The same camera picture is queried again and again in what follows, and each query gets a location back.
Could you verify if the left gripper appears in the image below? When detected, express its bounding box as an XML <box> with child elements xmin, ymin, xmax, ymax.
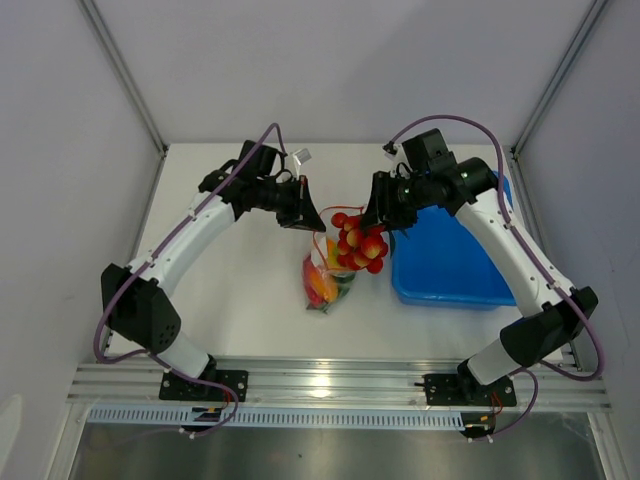
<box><xmin>256</xmin><ymin>175</ymin><xmax>326</xmax><ymax>233</ymax></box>

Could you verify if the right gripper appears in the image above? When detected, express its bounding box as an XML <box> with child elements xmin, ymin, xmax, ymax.
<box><xmin>360</xmin><ymin>171</ymin><xmax>431</xmax><ymax>234</ymax></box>

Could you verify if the yellow orange mango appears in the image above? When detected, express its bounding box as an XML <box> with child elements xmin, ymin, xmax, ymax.
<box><xmin>325</xmin><ymin>237</ymin><xmax>341</xmax><ymax>269</ymax></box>

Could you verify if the red cherry bunch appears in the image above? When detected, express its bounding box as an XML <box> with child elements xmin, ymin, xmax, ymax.
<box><xmin>329</xmin><ymin>211</ymin><xmax>390</xmax><ymax>275</ymax></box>

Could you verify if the clear zip bag orange zipper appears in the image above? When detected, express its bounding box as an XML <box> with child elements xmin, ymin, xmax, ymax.
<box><xmin>304</xmin><ymin>205</ymin><xmax>363</xmax><ymax>315</ymax></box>

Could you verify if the red orange mango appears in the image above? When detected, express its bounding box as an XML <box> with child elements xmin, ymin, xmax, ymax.
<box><xmin>302</xmin><ymin>255</ymin><xmax>338</xmax><ymax>309</ymax></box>

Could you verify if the green cucumber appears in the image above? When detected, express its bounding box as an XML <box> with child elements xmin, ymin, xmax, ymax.
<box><xmin>331</xmin><ymin>278</ymin><xmax>353</xmax><ymax>303</ymax></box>

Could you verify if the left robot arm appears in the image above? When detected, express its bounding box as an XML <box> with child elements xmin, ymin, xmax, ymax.
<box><xmin>99</xmin><ymin>140</ymin><xmax>326</xmax><ymax>400</ymax></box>

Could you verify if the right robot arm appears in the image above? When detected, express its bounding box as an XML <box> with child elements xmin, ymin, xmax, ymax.
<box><xmin>361</xmin><ymin>129</ymin><xmax>598</xmax><ymax>404</ymax></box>

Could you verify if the blue plastic bin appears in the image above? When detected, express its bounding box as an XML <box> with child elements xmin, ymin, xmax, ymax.
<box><xmin>391</xmin><ymin>169</ymin><xmax>516</xmax><ymax>308</ymax></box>

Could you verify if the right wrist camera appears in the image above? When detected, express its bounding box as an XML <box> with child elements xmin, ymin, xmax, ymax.
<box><xmin>382</xmin><ymin>141</ymin><xmax>412</xmax><ymax>177</ymax></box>

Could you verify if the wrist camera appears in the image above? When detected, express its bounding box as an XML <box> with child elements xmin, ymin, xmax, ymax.
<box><xmin>285</xmin><ymin>148</ymin><xmax>312</xmax><ymax>178</ymax></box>
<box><xmin>382</xmin><ymin>141</ymin><xmax>412</xmax><ymax>177</ymax></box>

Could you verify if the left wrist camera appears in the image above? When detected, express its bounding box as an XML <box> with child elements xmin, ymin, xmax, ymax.
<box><xmin>285</xmin><ymin>148</ymin><xmax>312</xmax><ymax>178</ymax></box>

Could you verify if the right aluminium frame post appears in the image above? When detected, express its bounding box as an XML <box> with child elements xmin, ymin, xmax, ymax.
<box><xmin>509</xmin><ymin>0</ymin><xmax>614</xmax><ymax>156</ymax></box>

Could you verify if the aluminium frame post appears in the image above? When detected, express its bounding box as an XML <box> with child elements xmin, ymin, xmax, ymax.
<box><xmin>509</xmin><ymin>0</ymin><xmax>614</xmax><ymax>156</ymax></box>
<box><xmin>74</xmin><ymin>0</ymin><xmax>168</xmax><ymax>156</ymax></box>

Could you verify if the aluminium mounting rail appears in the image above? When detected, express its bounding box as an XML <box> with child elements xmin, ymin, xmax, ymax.
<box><xmin>66</xmin><ymin>357</ymin><xmax>612</xmax><ymax>413</ymax></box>

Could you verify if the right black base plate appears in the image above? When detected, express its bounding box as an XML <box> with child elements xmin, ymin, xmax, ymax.
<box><xmin>421</xmin><ymin>373</ymin><xmax>517</xmax><ymax>407</ymax></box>

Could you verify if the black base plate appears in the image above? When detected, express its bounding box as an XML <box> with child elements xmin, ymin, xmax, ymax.
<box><xmin>421</xmin><ymin>373</ymin><xmax>517</xmax><ymax>407</ymax></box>
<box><xmin>158</xmin><ymin>368</ymin><xmax>250</xmax><ymax>403</ymax></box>

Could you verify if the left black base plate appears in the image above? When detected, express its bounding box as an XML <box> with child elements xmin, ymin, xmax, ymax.
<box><xmin>158</xmin><ymin>368</ymin><xmax>250</xmax><ymax>403</ymax></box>

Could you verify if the white slotted cable duct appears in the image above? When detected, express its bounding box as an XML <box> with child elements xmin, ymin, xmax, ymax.
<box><xmin>87</xmin><ymin>404</ymin><xmax>464</xmax><ymax>431</ymax></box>

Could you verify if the left aluminium frame post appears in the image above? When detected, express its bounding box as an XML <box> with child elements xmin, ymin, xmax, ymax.
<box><xmin>74</xmin><ymin>0</ymin><xmax>168</xmax><ymax>156</ymax></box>

